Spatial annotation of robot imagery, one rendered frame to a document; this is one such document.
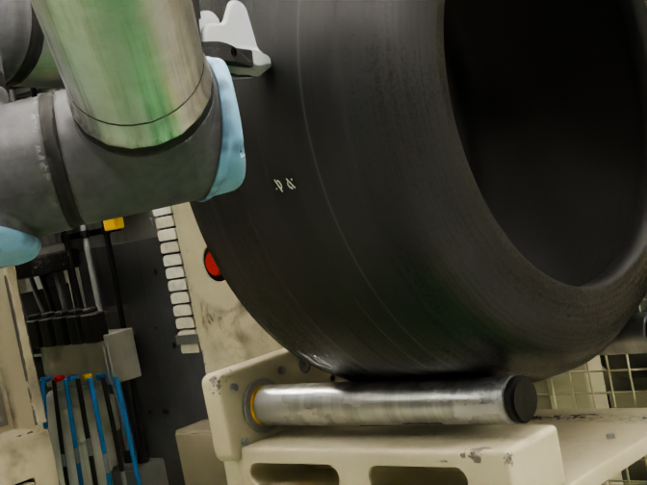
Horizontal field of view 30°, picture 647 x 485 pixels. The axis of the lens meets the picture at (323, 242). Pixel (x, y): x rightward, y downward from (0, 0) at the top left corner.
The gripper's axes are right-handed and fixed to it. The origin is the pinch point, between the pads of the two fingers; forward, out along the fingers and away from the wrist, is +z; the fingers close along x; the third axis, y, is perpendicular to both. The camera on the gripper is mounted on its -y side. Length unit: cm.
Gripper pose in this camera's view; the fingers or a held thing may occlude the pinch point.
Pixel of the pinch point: (258, 71)
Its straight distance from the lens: 105.4
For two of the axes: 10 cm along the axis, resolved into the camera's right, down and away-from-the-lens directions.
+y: -1.1, -9.9, 0.4
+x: -7.3, 1.1, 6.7
